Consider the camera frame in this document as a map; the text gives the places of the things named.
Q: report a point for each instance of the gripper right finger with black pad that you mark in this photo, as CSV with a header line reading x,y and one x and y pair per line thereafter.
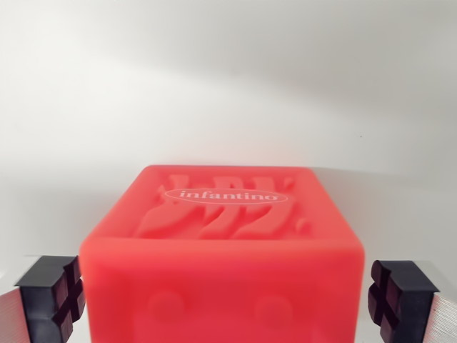
x,y
407,303

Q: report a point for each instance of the red infantino soft cube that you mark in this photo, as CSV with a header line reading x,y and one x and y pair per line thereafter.
x,y
221,278

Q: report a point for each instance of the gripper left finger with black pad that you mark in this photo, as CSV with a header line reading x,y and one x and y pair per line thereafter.
x,y
39,300

